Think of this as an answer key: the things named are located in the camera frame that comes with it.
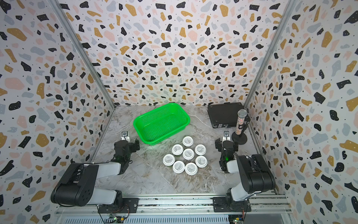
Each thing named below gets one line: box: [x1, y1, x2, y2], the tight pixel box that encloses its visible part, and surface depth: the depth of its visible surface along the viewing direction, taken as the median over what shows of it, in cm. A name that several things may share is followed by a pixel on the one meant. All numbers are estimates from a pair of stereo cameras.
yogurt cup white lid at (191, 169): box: [184, 162, 199, 176], surface depth 82 cm
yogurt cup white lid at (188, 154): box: [182, 148, 195, 161], surface depth 88 cm
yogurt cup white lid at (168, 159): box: [162, 153, 176, 167], surface depth 85 cm
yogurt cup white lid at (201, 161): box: [194, 155, 208, 168], surface depth 85 cm
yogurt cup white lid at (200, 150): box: [194, 144, 207, 156], surface depth 90 cm
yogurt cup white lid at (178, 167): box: [172, 160, 186, 174], surface depth 83 cm
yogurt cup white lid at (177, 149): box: [171, 143, 184, 156], surface depth 90 cm
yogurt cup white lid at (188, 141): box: [182, 136, 194, 147], surface depth 94 cm
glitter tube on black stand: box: [231, 108, 248, 146], surface depth 89 cm
